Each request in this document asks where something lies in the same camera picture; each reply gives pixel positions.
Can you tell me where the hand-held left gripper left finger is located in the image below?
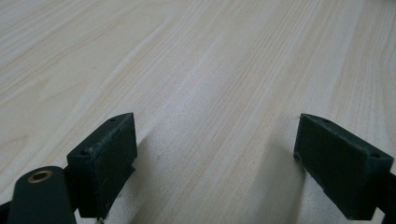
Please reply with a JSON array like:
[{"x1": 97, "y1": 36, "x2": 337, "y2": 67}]
[{"x1": 66, "y1": 112, "x2": 138, "y2": 220}]

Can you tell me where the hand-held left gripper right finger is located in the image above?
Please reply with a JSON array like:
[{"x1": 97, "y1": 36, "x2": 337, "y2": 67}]
[{"x1": 293, "y1": 113, "x2": 395, "y2": 221}]

